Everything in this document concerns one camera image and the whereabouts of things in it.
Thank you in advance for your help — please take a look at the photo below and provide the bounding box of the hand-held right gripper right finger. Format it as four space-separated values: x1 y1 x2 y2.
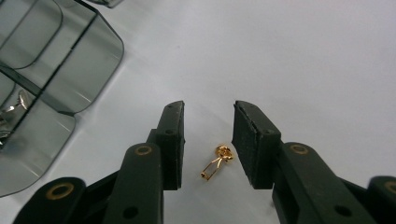
231 100 378 224

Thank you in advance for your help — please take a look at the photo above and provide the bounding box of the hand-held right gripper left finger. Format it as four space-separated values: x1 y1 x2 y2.
102 100 187 224

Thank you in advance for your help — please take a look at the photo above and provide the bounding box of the silver earring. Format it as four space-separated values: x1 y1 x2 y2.
2 89 32 115

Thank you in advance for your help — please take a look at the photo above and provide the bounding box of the clear plastic compartment box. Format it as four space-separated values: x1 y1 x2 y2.
0 0 125 198

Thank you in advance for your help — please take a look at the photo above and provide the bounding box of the gold earring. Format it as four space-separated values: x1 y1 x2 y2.
200 144 235 181

